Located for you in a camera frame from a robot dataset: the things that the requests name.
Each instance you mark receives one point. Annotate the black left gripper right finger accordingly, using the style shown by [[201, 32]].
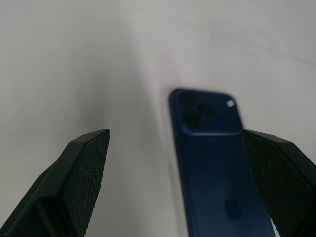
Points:
[[284, 177]]

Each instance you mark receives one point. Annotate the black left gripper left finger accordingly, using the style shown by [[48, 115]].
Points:
[[74, 182]]

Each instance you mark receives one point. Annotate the dark blue smartphone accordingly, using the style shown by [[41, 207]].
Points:
[[212, 168]]

